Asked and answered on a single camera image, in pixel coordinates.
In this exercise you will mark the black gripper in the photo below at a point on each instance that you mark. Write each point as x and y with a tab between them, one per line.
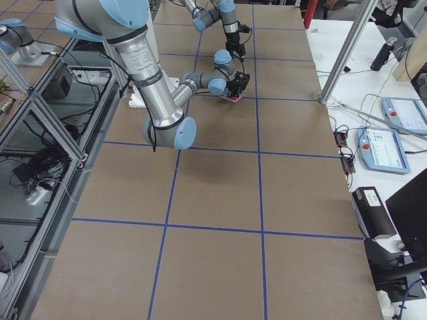
234	40
234	84

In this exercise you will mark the pink and grey towel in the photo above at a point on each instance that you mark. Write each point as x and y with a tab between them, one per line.
233	99

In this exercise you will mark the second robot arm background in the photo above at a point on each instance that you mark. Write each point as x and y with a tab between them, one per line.
17	41

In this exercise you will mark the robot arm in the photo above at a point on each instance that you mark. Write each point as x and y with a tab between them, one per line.
124	26
224	11

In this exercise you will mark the red cylinder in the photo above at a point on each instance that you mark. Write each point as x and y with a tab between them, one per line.
309	13

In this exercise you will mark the black bottle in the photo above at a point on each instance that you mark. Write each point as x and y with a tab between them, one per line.
383	55

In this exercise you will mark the near teach pendant tablet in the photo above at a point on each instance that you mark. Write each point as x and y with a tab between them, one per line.
381	150

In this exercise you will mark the teach pendant tablet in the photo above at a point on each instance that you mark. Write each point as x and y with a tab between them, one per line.
381	150
406	113

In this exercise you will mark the far teach pendant tablet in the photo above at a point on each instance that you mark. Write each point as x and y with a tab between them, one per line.
406	113

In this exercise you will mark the black box with label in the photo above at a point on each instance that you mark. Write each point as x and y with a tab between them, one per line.
371	213

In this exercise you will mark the black monitor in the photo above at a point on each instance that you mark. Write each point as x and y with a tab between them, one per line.
407	208

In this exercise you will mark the white power strip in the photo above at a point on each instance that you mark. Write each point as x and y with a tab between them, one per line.
36	196

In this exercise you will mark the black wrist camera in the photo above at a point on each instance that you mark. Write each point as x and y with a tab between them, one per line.
242	80
244	29

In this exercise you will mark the aluminium frame post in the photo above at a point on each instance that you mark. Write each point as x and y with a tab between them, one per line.
350	42

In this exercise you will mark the aluminium frame rack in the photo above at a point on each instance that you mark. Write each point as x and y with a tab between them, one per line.
49	137

